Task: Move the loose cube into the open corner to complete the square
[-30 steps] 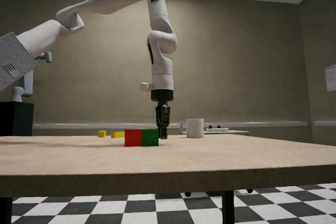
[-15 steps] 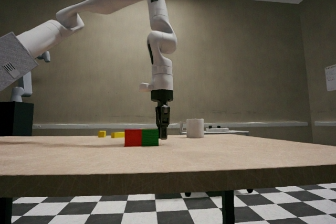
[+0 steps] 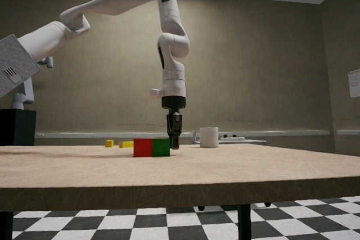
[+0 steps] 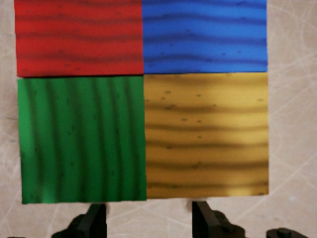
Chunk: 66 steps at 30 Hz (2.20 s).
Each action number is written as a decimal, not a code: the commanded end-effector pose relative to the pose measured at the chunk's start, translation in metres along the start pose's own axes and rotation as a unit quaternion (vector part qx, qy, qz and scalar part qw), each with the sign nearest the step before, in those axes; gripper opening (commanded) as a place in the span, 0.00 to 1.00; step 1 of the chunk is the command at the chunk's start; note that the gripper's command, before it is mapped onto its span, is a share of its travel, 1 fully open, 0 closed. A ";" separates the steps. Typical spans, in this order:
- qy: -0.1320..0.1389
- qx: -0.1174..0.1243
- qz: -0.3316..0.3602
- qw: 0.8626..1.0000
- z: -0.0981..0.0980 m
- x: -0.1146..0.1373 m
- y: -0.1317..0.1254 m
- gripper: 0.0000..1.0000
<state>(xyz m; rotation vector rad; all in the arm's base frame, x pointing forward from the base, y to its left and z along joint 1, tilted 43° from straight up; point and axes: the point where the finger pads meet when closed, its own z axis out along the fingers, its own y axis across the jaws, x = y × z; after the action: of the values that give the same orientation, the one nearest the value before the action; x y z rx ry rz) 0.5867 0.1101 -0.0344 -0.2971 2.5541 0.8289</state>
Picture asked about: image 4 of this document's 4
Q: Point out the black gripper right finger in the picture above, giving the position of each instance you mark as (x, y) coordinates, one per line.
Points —
(208, 223)

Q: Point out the blue wooden cube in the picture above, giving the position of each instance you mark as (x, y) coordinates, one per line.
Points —
(204, 36)

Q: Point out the red cube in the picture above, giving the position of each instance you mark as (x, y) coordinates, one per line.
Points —
(78, 38)

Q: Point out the green wood-grain cube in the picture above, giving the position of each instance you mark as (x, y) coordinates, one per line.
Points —
(82, 139)

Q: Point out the yellow wooden cube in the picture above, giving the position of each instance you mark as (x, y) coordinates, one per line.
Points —
(206, 134)

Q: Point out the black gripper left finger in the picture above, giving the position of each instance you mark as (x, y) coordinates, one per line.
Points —
(93, 224)

